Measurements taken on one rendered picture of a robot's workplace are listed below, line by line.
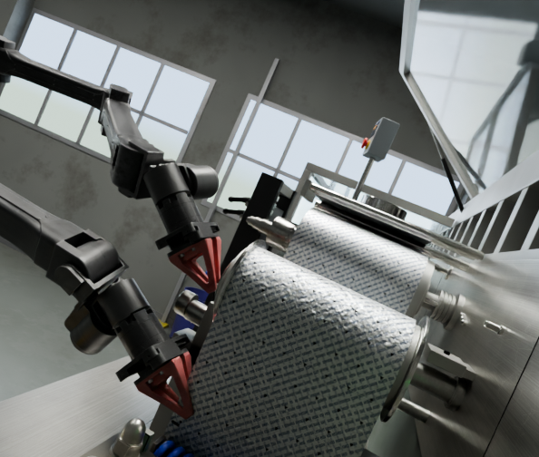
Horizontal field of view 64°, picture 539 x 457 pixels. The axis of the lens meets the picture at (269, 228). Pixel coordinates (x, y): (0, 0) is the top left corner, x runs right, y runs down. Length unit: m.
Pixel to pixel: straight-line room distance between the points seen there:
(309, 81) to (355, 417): 3.81
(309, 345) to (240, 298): 0.11
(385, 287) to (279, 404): 0.30
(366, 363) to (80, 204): 4.26
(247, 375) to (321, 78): 3.78
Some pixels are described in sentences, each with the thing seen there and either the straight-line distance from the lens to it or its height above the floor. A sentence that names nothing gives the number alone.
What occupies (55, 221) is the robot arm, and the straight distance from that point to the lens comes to 0.68.
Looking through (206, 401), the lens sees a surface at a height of 1.10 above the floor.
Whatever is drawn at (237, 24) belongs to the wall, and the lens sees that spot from 4.54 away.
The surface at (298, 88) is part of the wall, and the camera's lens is 4.19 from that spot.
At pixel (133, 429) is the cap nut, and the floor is 1.07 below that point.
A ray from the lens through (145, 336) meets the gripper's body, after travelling 0.61.
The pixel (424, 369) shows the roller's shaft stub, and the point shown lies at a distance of 0.61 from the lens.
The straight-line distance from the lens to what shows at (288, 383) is 0.57.
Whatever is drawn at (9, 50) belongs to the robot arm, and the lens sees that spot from 1.30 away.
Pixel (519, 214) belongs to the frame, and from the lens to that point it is 0.82.
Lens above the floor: 1.36
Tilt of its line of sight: 2 degrees down
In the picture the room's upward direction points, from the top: 24 degrees clockwise
